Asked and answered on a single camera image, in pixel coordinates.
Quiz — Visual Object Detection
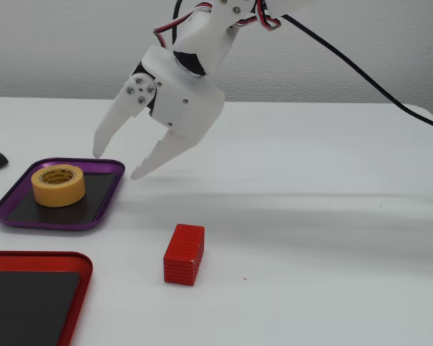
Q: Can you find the red perforated rectangular block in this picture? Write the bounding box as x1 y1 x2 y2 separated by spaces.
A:
163 223 206 287

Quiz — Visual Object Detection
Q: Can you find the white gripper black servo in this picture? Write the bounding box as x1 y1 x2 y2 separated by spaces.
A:
92 46 225 180

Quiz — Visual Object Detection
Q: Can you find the red black white servo wire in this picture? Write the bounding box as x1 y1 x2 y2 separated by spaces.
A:
153 2 212 48
237 0 283 34

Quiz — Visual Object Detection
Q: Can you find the purple metal tray black inlay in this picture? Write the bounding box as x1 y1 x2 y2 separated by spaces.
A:
0 157 126 231

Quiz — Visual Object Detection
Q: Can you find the yellow masking tape roll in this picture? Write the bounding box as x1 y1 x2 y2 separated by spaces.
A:
31 164 87 208

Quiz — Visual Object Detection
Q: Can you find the red metal tray black inlay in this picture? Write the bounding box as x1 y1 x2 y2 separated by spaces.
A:
0 251 94 346

